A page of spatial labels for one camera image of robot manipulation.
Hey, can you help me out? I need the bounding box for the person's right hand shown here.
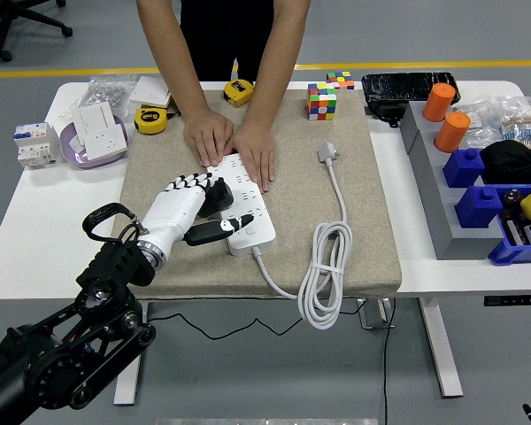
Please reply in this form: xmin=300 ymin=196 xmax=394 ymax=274
xmin=183 ymin=110 xmax=235 ymax=168

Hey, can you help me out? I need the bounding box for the person's left hand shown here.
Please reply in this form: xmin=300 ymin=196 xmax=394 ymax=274
xmin=229 ymin=121 xmax=278 ymax=194

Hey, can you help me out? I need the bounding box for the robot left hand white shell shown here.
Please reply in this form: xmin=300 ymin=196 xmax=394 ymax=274
xmin=139 ymin=172 xmax=256 ymax=258

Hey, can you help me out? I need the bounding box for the white power strip with cord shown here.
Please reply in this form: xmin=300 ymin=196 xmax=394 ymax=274
xmin=205 ymin=140 xmax=353 ymax=331

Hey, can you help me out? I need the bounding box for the black plug with cord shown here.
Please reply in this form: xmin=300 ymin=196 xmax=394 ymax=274
xmin=146 ymin=176 xmax=368 ymax=342

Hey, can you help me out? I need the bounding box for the yellow squarish tape measure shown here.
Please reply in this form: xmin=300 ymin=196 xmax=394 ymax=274
xmin=223 ymin=78 xmax=256 ymax=109

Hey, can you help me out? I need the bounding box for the grey-brown mat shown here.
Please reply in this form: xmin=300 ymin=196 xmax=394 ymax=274
xmin=110 ymin=88 xmax=404 ymax=300

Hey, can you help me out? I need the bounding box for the yellow round tape measure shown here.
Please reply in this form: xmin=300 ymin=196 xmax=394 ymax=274
xmin=133 ymin=104 xmax=181 ymax=135

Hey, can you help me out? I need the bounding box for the large colourful puzzle cube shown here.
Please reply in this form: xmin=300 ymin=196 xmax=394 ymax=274
xmin=304 ymin=81 xmax=339 ymax=121

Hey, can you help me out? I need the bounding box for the person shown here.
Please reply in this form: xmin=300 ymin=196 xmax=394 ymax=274
xmin=180 ymin=0 xmax=275 ymax=83

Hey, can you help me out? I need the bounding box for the small colourful puzzle cube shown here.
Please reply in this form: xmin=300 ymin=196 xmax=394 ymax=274
xmin=326 ymin=70 xmax=356 ymax=91

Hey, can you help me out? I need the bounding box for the black table control panel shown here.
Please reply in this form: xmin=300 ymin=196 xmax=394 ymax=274
xmin=483 ymin=295 xmax=531 ymax=307

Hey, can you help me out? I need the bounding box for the clear bag of screws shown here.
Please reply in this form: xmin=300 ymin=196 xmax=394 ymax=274
xmin=59 ymin=74 xmax=138 ymax=120

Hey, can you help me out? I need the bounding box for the purple bowl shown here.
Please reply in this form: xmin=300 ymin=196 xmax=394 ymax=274
xmin=59 ymin=113 xmax=129 ymax=170

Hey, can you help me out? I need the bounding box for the small black device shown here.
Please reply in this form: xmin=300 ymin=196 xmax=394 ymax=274
xmin=366 ymin=100 xmax=407 ymax=129

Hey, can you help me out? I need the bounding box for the white circuit breaker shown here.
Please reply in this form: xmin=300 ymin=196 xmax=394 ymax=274
xmin=12 ymin=121 xmax=61 ymax=169

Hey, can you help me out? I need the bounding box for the blue plastic bin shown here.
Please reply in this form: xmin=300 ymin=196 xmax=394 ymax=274
xmin=487 ymin=184 xmax=531 ymax=267

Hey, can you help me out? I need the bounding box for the black glossy tray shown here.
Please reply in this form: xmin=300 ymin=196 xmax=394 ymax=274
xmin=361 ymin=72 xmax=463 ymax=107

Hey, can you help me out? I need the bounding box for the grey stepped base block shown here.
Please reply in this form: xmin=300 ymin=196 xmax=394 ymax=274
xmin=399 ymin=100 xmax=504 ymax=261

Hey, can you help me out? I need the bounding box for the orange cylinder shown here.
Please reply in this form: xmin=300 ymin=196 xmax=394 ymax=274
xmin=422 ymin=82 xmax=457 ymax=123
xmin=433 ymin=111 xmax=472 ymax=154

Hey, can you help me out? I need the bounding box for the blue block with knob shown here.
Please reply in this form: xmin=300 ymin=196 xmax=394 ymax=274
xmin=442 ymin=147 xmax=487 ymax=189
xmin=454 ymin=184 xmax=504 ymax=229

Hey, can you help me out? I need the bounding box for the clear bag of parts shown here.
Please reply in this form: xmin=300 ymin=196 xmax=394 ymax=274
xmin=453 ymin=99 xmax=504 ymax=150

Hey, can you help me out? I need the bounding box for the black office chair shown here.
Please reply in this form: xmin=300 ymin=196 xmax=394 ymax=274
xmin=0 ymin=0 xmax=74 ymax=63

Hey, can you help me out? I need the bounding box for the black cloth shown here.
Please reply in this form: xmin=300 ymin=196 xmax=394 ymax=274
xmin=478 ymin=140 xmax=531 ymax=186

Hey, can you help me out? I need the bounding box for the clear bag of resistors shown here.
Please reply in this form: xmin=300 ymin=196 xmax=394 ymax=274
xmin=497 ymin=95 xmax=531 ymax=150

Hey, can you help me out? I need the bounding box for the white flat switch plate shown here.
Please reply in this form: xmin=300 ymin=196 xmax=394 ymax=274
xmin=127 ymin=75 xmax=173 ymax=108

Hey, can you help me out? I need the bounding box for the white wall socket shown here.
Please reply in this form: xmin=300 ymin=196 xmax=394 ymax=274
xmin=82 ymin=124 xmax=129 ymax=161

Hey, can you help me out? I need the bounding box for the white switch panel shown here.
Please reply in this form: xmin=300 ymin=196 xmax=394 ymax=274
xmin=73 ymin=101 xmax=119 ymax=138

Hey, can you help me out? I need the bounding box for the black hanging cable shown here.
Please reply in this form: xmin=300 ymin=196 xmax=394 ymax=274
xmin=380 ymin=297 xmax=397 ymax=425

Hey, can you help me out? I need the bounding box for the silver metal bracket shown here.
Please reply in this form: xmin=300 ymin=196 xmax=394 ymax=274
xmin=356 ymin=297 xmax=397 ymax=331

